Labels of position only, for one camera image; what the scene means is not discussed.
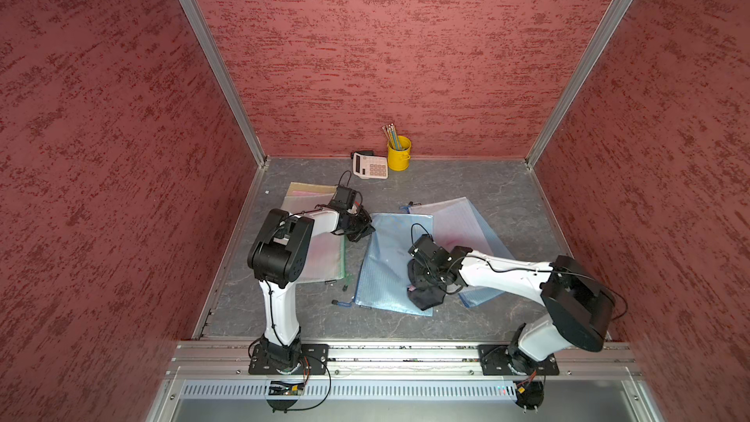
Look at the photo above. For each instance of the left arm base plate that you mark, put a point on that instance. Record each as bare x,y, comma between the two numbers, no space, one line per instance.
298,360

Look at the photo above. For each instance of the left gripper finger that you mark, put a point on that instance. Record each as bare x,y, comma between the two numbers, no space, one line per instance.
357,236
365,222

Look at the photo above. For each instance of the yellow mesh document bag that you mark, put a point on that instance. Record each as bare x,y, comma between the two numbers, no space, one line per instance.
310,190

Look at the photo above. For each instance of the white mesh document bag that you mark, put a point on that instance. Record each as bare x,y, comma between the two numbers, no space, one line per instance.
457,222

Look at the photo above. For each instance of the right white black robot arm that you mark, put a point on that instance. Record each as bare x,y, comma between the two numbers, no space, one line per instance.
578,309

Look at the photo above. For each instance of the pink desk calculator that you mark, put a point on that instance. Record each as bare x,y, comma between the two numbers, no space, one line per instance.
370,167

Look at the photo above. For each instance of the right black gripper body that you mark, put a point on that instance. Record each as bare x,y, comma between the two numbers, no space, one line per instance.
426,275

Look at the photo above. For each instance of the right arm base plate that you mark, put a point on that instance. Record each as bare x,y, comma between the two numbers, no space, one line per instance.
497,360

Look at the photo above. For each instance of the blue mesh document bag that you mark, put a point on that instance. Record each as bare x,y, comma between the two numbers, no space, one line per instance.
475,296

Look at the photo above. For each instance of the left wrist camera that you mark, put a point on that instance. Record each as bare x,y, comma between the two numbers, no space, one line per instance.
345,200

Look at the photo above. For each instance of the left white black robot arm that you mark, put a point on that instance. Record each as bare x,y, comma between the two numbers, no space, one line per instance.
277,260

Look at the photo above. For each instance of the aluminium corner post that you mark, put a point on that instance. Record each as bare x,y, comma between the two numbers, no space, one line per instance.
611,19
208,45

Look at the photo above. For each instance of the right aluminium corner post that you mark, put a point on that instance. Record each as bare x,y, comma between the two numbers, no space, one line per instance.
611,19

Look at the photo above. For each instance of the yellow pen cup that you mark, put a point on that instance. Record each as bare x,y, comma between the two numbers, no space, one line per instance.
399,156

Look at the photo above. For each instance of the light blue document bag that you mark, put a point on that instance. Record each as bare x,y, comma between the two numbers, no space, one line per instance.
383,280

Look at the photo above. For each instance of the aluminium front rail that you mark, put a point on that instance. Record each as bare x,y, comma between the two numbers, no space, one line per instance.
431,371

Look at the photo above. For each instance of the left aluminium corner post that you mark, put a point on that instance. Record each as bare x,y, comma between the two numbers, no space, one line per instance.
208,45

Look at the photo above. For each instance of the coloured pencils bundle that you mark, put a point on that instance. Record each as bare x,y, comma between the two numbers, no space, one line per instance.
392,136

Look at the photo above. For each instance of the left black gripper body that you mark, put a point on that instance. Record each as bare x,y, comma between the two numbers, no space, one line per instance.
354,223

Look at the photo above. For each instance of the green mesh document bag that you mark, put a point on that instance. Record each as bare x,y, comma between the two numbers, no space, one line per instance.
326,260

